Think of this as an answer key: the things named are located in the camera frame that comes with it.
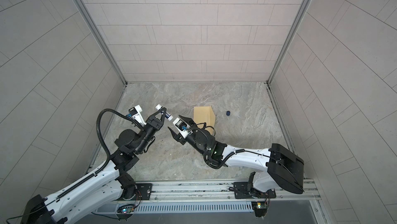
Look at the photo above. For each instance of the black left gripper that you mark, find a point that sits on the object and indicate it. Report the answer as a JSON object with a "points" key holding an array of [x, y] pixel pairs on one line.
{"points": [[157, 125]]}

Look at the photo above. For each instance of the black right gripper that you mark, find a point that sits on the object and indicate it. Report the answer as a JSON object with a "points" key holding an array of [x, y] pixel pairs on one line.
{"points": [[176, 136]]}

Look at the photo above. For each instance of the white glue stick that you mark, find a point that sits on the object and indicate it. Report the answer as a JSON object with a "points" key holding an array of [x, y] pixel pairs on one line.
{"points": [[168, 116]]}

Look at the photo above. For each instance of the tan kraft envelope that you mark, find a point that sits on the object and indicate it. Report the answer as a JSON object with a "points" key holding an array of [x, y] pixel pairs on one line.
{"points": [[205, 114]]}

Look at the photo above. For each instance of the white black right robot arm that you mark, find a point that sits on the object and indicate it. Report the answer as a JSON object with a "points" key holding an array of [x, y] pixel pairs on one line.
{"points": [[275, 167]]}

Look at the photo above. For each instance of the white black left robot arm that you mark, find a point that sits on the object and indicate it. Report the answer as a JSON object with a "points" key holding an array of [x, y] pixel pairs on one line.
{"points": [[110, 181]]}

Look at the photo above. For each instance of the left green circuit board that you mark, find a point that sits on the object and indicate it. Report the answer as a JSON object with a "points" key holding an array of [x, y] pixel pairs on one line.
{"points": [[126, 209]]}

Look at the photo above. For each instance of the green circuit board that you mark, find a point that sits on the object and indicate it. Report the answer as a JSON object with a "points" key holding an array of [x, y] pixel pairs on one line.
{"points": [[126, 209], [260, 208]]}

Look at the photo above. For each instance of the right green circuit board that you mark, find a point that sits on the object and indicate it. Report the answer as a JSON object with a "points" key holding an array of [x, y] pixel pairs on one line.
{"points": [[260, 208]]}

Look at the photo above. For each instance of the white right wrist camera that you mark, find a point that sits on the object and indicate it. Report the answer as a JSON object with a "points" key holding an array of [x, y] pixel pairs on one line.
{"points": [[182, 127]]}

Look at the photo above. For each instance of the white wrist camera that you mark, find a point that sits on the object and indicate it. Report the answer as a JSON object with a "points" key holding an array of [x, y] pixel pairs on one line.
{"points": [[135, 113], [182, 127]]}

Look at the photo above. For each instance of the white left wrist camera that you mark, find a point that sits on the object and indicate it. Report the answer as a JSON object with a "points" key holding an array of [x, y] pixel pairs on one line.
{"points": [[135, 113]]}

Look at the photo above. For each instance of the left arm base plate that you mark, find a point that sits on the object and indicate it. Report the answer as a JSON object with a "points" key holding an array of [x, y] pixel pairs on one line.
{"points": [[141, 191]]}

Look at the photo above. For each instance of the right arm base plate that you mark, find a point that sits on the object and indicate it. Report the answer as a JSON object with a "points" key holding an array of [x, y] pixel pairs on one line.
{"points": [[242, 190]]}

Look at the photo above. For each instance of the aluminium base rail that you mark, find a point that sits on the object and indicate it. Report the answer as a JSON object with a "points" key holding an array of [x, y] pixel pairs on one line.
{"points": [[216, 191]]}

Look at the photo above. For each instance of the left aluminium corner post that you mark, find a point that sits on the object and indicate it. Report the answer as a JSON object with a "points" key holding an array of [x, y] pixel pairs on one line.
{"points": [[98, 37]]}

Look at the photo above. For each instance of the aluminium corner post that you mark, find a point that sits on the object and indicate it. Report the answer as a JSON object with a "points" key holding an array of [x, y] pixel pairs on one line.
{"points": [[298, 19], [98, 37]]}

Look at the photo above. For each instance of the right aluminium corner post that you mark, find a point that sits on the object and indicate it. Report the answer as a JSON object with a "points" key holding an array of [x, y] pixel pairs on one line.
{"points": [[298, 19]]}

